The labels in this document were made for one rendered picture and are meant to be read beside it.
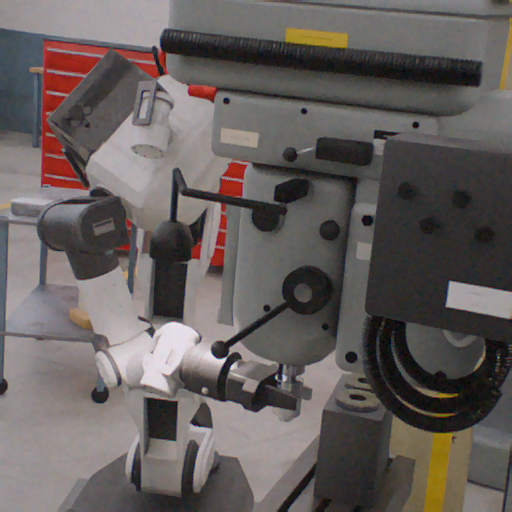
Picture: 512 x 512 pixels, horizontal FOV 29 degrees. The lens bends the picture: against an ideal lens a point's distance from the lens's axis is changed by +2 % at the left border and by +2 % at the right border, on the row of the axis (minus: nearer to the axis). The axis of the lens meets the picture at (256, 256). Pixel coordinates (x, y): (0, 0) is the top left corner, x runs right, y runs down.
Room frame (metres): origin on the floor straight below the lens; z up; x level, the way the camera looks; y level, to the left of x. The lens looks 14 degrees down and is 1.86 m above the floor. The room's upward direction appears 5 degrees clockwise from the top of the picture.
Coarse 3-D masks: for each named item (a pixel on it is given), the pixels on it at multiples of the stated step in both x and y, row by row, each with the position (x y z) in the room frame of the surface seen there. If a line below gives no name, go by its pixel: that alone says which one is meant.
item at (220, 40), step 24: (168, 48) 1.44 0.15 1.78; (192, 48) 1.42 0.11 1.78; (216, 48) 1.41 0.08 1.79; (240, 48) 1.40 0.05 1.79; (264, 48) 1.39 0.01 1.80; (288, 48) 1.38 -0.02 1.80; (312, 48) 1.37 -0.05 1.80; (336, 48) 1.36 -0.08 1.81; (336, 72) 1.36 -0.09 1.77; (360, 72) 1.34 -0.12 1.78; (384, 72) 1.33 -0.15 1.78; (408, 72) 1.32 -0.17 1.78; (432, 72) 1.30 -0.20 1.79; (456, 72) 1.29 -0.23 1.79; (480, 72) 1.29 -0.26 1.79
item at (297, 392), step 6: (276, 384) 1.52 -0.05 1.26; (282, 390) 1.51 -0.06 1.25; (288, 390) 1.51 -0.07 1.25; (294, 390) 1.51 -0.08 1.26; (300, 390) 1.52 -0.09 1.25; (300, 396) 1.52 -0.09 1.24; (300, 402) 1.52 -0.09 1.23; (276, 408) 1.52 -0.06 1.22; (282, 408) 1.51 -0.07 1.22; (300, 408) 1.52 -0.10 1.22; (276, 414) 1.51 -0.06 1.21; (282, 414) 1.51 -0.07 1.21; (288, 414) 1.51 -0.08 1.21; (294, 414) 1.51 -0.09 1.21
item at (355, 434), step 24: (336, 384) 1.98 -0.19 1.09; (360, 384) 1.96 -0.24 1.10; (336, 408) 1.85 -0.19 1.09; (360, 408) 1.84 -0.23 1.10; (384, 408) 1.87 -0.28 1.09; (336, 432) 1.83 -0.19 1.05; (360, 432) 1.82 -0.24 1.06; (384, 432) 1.88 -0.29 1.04; (336, 456) 1.83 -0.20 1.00; (360, 456) 1.82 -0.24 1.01; (384, 456) 1.94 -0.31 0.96; (336, 480) 1.83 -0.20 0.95; (360, 480) 1.82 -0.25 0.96; (360, 504) 1.82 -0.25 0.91
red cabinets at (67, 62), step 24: (48, 48) 6.94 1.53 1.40; (72, 48) 6.91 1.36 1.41; (96, 48) 6.86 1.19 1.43; (120, 48) 6.81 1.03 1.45; (144, 48) 7.06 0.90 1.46; (48, 72) 6.93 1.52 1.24; (72, 72) 6.90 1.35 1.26; (48, 96) 6.94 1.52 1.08; (48, 144) 6.94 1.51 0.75; (48, 168) 6.94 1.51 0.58; (240, 168) 6.52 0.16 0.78; (240, 192) 6.52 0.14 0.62; (216, 264) 6.58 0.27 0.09
